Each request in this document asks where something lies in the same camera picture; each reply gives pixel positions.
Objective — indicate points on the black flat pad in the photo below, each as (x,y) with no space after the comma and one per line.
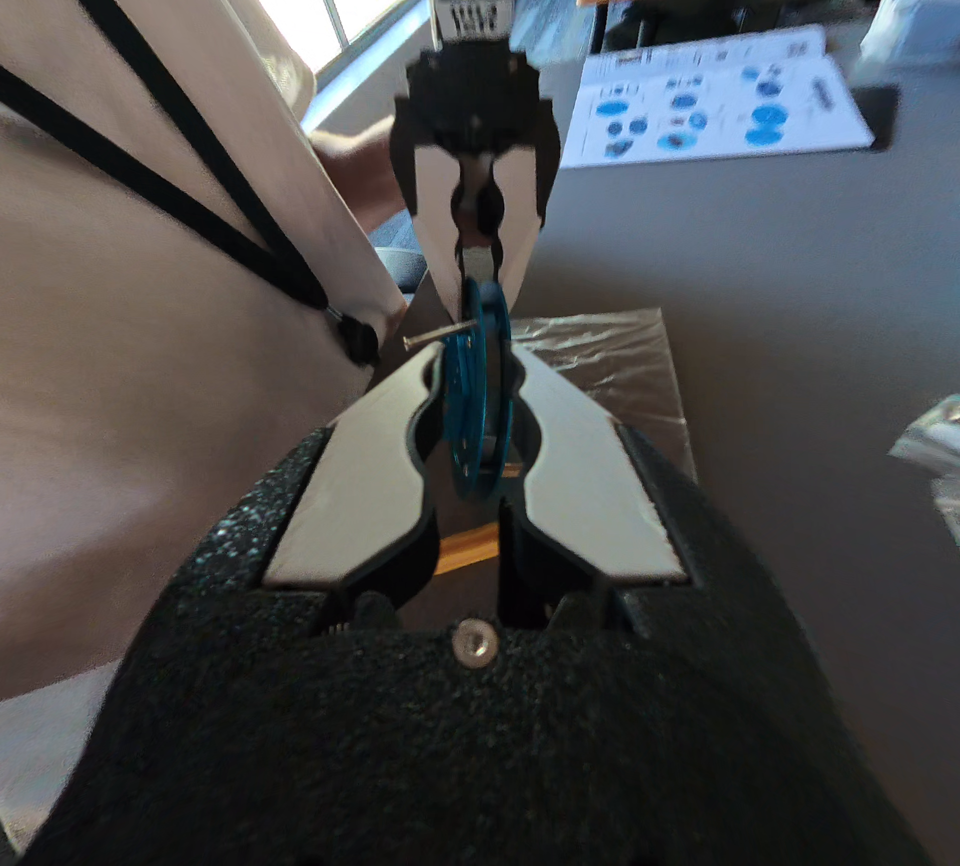
(881,115)

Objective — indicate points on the large clear plastic bag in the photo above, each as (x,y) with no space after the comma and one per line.
(615,363)

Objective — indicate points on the printed instruction sheet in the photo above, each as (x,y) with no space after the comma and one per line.
(720,130)

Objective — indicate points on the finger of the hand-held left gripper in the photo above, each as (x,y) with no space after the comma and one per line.
(435,205)
(521,205)

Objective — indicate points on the large glass window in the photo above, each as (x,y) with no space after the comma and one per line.
(300,25)

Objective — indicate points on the person's left forearm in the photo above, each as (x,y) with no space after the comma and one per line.
(360,175)

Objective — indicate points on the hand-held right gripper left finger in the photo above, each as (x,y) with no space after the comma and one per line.
(352,498)

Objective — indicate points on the black mesh office chair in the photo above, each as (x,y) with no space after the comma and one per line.
(397,269)

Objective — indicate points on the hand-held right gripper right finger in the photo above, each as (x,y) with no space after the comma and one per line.
(592,506)

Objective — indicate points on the blue round metal turntable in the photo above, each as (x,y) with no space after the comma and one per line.
(469,401)

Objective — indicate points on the pile of small screw bags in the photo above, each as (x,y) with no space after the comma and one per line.
(937,446)

